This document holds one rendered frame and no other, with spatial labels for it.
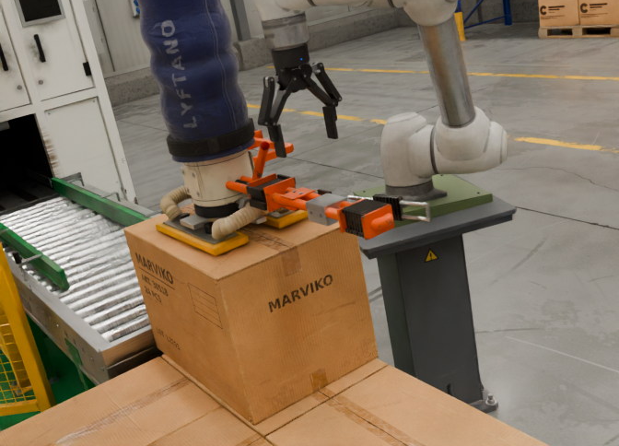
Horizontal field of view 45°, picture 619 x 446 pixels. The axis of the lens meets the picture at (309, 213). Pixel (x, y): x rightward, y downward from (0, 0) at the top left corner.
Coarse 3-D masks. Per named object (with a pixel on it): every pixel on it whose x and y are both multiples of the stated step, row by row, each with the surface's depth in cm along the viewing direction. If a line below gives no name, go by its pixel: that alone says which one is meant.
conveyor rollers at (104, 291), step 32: (32, 224) 386; (64, 224) 376; (96, 224) 367; (64, 256) 333; (96, 256) 323; (128, 256) 313; (96, 288) 287; (128, 288) 285; (96, 320) 260; (128, 320) 257
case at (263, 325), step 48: (144, 240) 205; (288, 240) 184; (336, 240) 186; (144, 288) 220; (192, 288) 185; (240, 288) 173; (288, 288) 181; (336, 288) 189; (192, 336) 198; (240, 336) 175; (288, 336) 183; (336, 336) 192; (240, 384) 180; (288, 384) 186
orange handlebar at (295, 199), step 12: (288, 144) 213; (240, 192) 184; (288, 192) 173; (300, 192) 167; (312, 192) 167; (288, 204) 166; (300, 204) 163; (348, 204) 156; (336, 216) 152; (384, 216) 145; (372, 228) 144
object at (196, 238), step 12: (180, 216) 200; (168, 228) 201; (180, 228) 198; (204, 228) 188; (180, 240) 195; (192, 240) 189; (204, 240) 186; (216, 240) 184; (228, 240) 184; (240, 240) 183; (216, 252) 180
